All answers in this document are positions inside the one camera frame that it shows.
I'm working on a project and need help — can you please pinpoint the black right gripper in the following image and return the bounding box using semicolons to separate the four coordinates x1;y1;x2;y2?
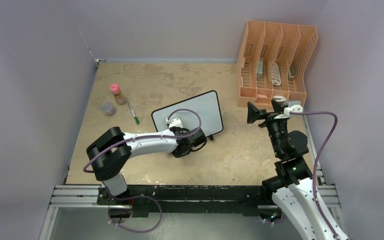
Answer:
246;99;289;157

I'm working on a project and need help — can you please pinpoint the white whiteboard black frame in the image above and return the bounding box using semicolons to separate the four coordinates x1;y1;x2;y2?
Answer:
151;90;224;141

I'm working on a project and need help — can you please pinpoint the green whiteboard marker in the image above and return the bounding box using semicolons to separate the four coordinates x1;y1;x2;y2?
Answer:
127;102;140;125

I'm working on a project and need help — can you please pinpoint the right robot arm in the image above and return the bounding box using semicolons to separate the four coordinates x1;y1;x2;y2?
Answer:
247;100;349;240

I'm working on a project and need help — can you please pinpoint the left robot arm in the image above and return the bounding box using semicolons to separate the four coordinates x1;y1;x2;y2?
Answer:
84;127;207;205

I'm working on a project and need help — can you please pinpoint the white stapler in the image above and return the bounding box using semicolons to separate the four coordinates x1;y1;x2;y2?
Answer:
272;95;287;102

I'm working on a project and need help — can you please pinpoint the white perforated object in organizer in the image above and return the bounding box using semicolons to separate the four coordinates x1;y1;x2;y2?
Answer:
271;63;282;86

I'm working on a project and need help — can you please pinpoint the peach plastic file organizer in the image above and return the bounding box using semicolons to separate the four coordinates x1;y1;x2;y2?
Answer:
236;20;319;109

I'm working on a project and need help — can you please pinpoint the clear plastic clip jar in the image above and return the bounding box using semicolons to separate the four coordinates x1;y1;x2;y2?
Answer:
100;101;116;117

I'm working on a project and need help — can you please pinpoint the pink lid crayon bottle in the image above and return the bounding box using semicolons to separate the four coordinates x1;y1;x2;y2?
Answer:
109;84;126;105

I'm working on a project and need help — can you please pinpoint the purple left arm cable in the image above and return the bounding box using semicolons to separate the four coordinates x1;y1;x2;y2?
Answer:
82;108;203;234

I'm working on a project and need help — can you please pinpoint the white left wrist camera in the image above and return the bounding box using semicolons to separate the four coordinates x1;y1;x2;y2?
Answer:
166;117;183;129

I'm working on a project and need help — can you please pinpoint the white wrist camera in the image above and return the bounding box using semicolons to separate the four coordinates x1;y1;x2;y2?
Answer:
278;100;304;118
166;117;183;129

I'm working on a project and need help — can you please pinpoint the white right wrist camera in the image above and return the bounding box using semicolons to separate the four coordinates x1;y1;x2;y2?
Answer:
278;100;304;118

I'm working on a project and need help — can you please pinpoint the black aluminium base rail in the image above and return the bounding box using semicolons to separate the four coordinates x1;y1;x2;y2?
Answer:
47;183;342;220

